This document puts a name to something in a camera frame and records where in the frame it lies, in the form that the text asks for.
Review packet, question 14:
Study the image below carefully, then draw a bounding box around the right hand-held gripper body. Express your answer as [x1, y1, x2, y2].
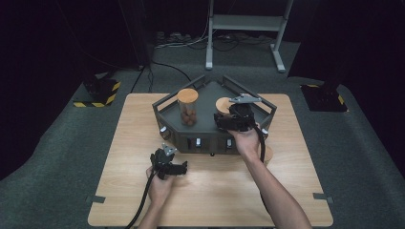
[228, 93, 263, 133]

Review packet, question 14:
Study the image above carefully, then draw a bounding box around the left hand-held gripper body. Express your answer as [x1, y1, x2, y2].
[149, 142, 178, 181]

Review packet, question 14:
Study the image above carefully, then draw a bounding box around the glass jar with wooden lid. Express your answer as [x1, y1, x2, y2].
[177, 88, 200, 127]
[215, 96, 237, 117]
[262, 145, 275, 167]

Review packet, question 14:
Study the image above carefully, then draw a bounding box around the dark grey corner shelf rack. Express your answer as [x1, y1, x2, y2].
[152, 74, 278, 156]

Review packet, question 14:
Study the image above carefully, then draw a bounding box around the person's left hand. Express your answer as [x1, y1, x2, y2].
[145, 167, 176, 208]

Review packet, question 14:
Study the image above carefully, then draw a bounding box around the person's right hand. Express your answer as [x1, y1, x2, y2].
[227, 126, 263, 162]

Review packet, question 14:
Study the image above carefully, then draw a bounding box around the grey tape strip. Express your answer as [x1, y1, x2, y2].
[84, 194, 106, 204]
[312, 192, 334, 204]

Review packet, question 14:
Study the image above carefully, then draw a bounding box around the black base with yellow stripes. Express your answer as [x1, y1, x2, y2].
[73, 78, 122, 109]
[300, 83, 350, 114]

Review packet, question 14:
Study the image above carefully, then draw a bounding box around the grey metal stand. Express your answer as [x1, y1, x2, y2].
[204, 0, 294, 73]

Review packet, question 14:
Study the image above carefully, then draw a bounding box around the black power strip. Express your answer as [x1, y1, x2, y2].
[155, 31, 193, 45]

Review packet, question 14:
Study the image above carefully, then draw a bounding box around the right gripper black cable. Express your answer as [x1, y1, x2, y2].
[252, 125, 267, 163]

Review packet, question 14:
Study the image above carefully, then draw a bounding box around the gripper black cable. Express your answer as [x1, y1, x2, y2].
[125, 171, 158, 229]
[252, 125, 267, 163]

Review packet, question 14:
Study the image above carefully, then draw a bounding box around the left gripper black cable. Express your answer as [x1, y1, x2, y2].
[125, 171, 158, 229]

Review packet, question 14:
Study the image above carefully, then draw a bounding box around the black floor cable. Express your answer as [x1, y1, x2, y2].
[130, 60, 197, 94]

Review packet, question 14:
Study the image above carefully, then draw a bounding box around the black cable bundle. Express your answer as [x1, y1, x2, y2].
[212, 32, 275, 52]

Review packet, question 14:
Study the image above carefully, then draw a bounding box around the white floor cable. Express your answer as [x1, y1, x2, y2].
[155, 13, 212, 50]

